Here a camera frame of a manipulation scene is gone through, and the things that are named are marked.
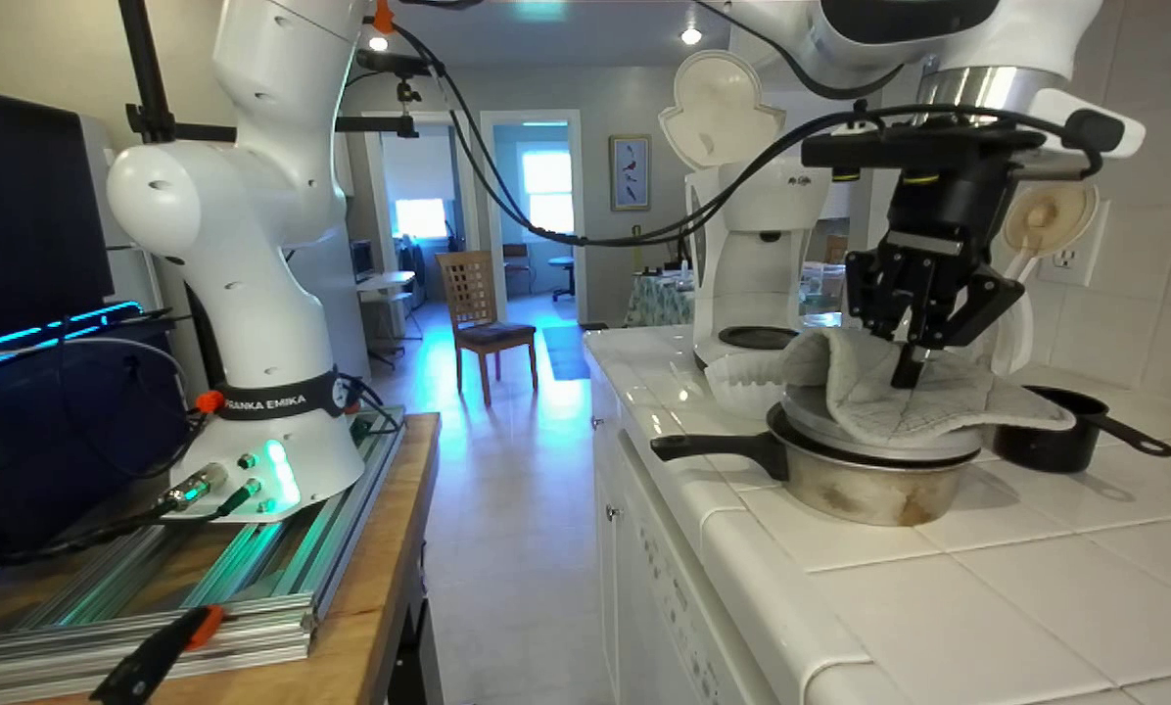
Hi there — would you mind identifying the framed wall picture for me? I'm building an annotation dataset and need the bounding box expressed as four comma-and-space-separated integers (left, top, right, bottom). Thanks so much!
611, 137, 649, 213

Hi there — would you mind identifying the steel pot with black handle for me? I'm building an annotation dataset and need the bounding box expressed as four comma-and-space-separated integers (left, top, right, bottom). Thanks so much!
649, 430, 975, 525

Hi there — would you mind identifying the steel pot lid black knob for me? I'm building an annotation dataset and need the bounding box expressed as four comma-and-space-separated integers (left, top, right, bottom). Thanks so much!
767, 407, 983, 467

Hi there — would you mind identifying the grey quilted mat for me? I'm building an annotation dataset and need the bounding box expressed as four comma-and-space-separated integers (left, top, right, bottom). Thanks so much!
781, 329, 1072, 460

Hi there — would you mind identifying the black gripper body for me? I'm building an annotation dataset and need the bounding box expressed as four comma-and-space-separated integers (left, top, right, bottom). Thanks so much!
847, 158, 1018, 350

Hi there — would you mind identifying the black camera on mount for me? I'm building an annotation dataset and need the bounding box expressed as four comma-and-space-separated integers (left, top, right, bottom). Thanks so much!
355, 48, 433, 77

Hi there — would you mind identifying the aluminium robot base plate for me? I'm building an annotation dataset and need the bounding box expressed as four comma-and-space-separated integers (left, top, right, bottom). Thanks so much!
0, 427, 402, 705

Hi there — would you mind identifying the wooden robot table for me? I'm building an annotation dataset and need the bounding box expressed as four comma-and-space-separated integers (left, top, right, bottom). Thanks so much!
16, 414, 440, 705

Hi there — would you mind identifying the white coffee maker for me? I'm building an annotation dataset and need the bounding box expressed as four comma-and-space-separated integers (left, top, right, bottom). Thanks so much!
658, 50, 830, 366

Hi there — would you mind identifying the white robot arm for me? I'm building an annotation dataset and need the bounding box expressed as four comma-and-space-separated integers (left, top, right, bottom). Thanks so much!
106, 0, 1143, 520

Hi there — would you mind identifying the black computer monitor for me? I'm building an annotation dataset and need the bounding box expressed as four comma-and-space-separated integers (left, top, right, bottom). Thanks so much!
0, 99, 115, 334

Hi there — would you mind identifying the glass coffee carafe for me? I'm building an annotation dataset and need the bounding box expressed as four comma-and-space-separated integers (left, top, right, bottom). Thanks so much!
965, 179, 1104, 377

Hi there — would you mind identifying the small black measuring cup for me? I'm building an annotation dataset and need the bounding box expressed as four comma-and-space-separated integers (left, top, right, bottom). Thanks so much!
996, 388, 1171, 475

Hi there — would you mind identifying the white paper coffee filter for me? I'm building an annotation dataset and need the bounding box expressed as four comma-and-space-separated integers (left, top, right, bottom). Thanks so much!
706, 358, 800, 419

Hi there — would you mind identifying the wooden chair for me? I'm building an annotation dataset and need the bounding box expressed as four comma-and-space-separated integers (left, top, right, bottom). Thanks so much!
440, 251, 536, 388

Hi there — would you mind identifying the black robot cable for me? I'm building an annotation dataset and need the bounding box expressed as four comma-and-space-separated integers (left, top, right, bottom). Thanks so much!
343, 10, 1110, 251

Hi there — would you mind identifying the dark blue bag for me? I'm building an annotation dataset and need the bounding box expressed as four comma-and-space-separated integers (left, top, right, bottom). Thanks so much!
0, 346, 189, 555

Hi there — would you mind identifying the black orange clamp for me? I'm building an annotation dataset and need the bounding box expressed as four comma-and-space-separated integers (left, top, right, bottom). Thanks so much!
90, 602, 224, 705

